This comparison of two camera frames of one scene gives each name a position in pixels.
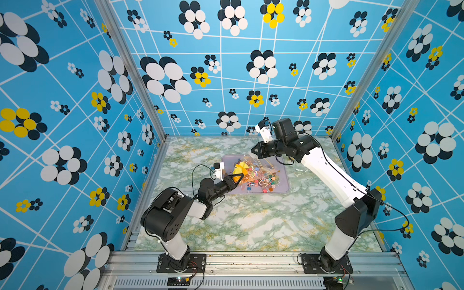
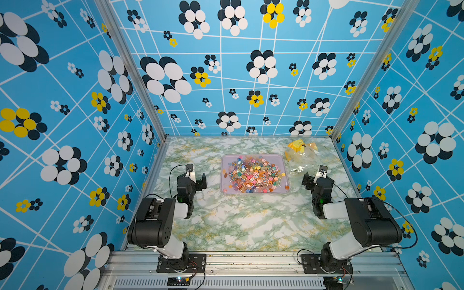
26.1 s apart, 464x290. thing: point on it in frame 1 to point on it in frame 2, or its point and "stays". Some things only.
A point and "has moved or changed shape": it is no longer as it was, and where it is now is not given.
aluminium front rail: x=252 y=271 stays
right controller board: x=336 y=283 stays
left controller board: x=178 y=281 stays
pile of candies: x=264 y=179 stays
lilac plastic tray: x=228 y=161 stays
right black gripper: x=261 y=153 to x=309 y=180
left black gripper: x=229 y=183 to x=203 y=185
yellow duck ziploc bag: x=255 y=171 has moved or changed shape
